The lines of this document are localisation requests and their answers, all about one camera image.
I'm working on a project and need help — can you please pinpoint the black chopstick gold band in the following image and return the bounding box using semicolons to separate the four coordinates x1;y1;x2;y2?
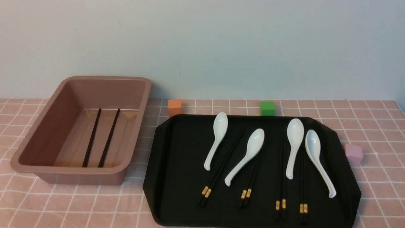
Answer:
242;152;262;208
201;130;245;207
199;129;244;206
280;133;288;220
303;156;309;226
239;152;261;209
299;146;305;226
274;133;283;221

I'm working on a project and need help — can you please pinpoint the white ceramic spoon far left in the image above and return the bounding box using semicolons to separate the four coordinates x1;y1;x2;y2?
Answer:
204;112;228;171

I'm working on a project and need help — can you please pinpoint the white ceramic spoon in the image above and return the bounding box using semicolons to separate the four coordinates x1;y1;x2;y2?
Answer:
204;112;228;171
224;128;265;187
305;129;337;198
285;118;304;180

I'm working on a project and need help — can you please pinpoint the orange foam cube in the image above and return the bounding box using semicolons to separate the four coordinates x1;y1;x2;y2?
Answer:
168;99;183;118

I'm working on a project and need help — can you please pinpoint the black plastic tray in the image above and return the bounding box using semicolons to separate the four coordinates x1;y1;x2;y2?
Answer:
143;115;362;228

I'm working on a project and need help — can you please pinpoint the green foam cube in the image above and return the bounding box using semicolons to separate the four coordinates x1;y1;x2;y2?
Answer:
259;101;276;116

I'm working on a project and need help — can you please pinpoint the right black chopstick in bin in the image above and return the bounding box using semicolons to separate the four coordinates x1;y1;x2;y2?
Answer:
97;108;120;168

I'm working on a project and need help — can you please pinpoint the black chopstick in bin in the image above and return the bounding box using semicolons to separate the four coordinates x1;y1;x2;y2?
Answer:
82;108;102;168
97;108;120;168

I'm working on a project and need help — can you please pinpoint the white ceramic spoon far right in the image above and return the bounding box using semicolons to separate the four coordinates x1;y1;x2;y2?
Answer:
305;129;337;198

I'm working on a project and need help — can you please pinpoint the left black chopstick in bin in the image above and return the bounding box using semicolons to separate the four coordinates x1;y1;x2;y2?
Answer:
82;108;102;168

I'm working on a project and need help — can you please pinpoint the pink rectangular plastic bin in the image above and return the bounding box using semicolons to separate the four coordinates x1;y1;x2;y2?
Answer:
10;76;152;185

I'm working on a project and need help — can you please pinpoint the pink foam cube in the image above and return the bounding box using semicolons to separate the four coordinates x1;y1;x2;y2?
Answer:
344;144;364;167

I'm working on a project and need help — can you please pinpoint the pink checkered tablecloth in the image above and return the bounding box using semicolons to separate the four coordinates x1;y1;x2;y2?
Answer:
0;98;405;228

